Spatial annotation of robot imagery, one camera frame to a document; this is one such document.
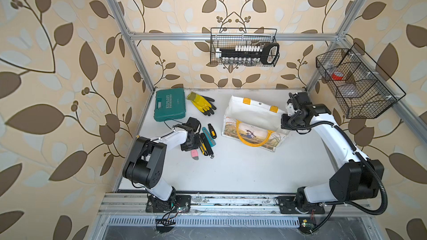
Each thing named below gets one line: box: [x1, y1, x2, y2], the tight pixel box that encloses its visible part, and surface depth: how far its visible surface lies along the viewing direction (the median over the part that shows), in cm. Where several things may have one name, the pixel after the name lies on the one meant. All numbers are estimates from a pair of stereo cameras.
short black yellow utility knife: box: [207, 123, 217, 139], surface depth 100 cm
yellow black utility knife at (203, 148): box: [199, 138, 209, 157], surface depth 93 cm
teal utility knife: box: [201, 126, 217, 148], surface depth 97 cm
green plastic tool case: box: [153, 87, 187, 122], surface depth 109 cm
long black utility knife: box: [200, 132, 215, 159], surface depth 94 cm
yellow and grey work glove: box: [186, 91, 217, 117], surface depth 114 cm
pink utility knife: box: [190, 149, 200, 160], surface depth 91 cm
